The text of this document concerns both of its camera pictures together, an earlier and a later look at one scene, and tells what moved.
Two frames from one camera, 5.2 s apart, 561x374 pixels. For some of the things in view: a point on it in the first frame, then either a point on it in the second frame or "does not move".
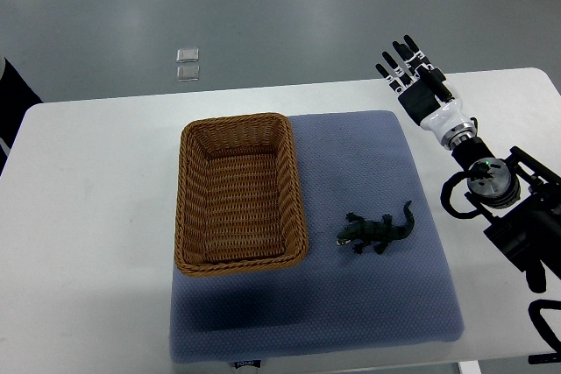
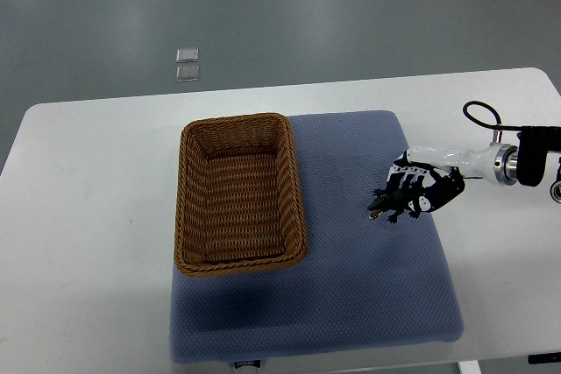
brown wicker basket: x=239 y=199 does not move
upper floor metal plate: x=188 y=54 does not move
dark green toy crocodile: x=363 y=232 → x=395 y=201
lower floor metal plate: x=188 y=73 does not move
